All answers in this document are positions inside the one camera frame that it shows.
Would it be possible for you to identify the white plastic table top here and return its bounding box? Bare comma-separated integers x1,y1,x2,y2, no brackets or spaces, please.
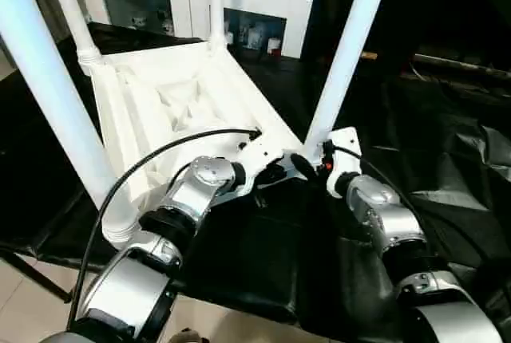
77,37,320,252

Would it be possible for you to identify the dark metal rod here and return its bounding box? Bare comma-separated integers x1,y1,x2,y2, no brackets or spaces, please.
362,51,511,79

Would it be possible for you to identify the black metal stand leg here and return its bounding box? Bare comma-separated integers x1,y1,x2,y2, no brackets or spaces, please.
0,250,72,305

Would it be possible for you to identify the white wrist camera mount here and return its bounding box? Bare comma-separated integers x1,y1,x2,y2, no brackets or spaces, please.
234,134,285,197
325,126,363,201

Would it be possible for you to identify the white plastic table leg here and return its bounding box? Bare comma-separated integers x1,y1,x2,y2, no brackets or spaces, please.
206,0,229,53
42,0,103,67
303,0,397,160
0,0,141,252

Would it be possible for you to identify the dark blue fabric panel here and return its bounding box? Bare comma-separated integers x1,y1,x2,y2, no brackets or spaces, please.
301,0,325,59

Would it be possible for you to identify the black mat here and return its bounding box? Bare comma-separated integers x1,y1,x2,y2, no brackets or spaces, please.
0,22,511,340

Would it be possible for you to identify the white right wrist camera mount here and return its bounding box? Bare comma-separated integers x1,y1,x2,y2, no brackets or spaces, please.
325,126,363,201

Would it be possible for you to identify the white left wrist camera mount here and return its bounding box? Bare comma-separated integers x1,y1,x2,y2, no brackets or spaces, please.
234,134,285,197

